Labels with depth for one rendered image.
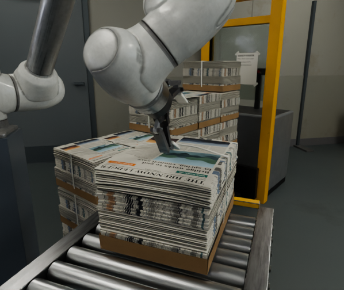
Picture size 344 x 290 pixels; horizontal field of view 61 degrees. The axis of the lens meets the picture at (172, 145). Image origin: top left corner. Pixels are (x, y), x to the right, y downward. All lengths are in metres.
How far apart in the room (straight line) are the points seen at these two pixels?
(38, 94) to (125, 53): 0.86
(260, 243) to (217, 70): 1.59
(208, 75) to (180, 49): 1.77
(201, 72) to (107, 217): 1.73
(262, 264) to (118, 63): 0.57
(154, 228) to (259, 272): 0.27
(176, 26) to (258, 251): 0.59
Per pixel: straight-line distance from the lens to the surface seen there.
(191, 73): 2.37
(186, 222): 0.67
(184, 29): 0.51
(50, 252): 0.85
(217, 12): 0.53
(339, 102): 5.35
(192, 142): 0.91
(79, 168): 1.54
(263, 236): 0.89
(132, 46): 0.49
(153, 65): 0.51
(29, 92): 1.30
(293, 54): 4.76
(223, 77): 2.23
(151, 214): 0.69
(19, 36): 4.03
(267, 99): 2.65
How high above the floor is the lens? 1.27
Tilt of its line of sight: 16 degrees down
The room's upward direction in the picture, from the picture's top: straight up
